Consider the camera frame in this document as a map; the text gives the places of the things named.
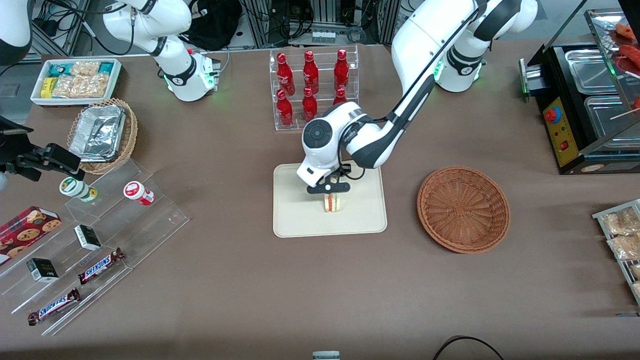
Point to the aluminium foil container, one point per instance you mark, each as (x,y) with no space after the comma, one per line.
(97,132)

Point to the white power strip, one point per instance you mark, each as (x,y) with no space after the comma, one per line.
(323,36)

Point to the green lid white jar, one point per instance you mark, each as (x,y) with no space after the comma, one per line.
(77,189)

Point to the orange fried food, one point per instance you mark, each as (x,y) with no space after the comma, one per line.
(626,31)

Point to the large clear puffed snack bag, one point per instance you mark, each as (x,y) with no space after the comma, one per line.
(80,86)

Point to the small clear puffed snack bag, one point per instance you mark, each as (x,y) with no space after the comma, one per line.
(85,68)

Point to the yellow snack packet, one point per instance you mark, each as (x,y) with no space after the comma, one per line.
(47,88)

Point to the red cookie box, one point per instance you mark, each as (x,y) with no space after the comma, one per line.
(25,232)

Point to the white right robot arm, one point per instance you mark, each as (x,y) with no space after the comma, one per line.
(172,55)

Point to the small grey device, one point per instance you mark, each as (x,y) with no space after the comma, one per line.
(326,355)

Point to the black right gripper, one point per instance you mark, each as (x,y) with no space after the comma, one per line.
(14,146)

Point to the round brown wicker basket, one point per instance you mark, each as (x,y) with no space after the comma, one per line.
(462,210)

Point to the red lid white jar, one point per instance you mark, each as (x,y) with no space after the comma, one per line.
(138,192)

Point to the black bag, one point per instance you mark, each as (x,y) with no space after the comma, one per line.
(212,25)

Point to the black food warmer machine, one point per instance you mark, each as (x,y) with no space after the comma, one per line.
(565,145)

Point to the teal snack packet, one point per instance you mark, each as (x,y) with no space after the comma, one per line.
(106,67)
(58,69)

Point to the tan wicker basket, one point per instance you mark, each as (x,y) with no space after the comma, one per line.
(131,130)

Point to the clear acrylic stepped display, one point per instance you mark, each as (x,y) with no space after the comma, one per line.
(150,225)

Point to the white snack bin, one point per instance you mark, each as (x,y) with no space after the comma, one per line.
(116,82)

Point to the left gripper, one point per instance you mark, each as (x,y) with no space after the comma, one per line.
(337,173)

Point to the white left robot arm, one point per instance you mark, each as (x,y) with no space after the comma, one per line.
(425,45)

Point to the red cola bottle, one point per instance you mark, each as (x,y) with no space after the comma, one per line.
(309,105)
(285,110)
(285,75)
(341,72)
(310,74)
(340,97)

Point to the clear fried snack bag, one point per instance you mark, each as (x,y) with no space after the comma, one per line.
(636,271)
(625,246)
(620,222)

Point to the snickers chocolate bar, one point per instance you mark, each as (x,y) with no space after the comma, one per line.
(54,306)
(101,265)

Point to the small black box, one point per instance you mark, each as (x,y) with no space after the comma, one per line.
(42,270)
(88,237)

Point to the beige rectangular tray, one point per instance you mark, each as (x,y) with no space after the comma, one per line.
(360,215)

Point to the triangular sandwich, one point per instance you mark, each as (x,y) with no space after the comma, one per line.
(333,202)

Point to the clear acrylic bottle rack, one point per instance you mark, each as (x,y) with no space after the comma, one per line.
(280,125)

